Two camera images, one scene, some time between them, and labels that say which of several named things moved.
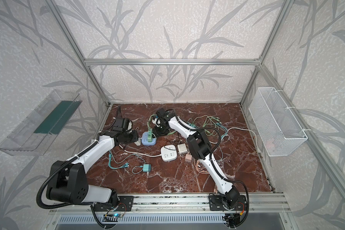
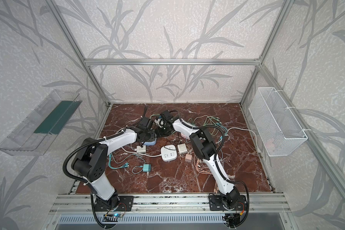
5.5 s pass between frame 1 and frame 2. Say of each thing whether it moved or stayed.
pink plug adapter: stayed
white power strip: stayed
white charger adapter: stayed
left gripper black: moved
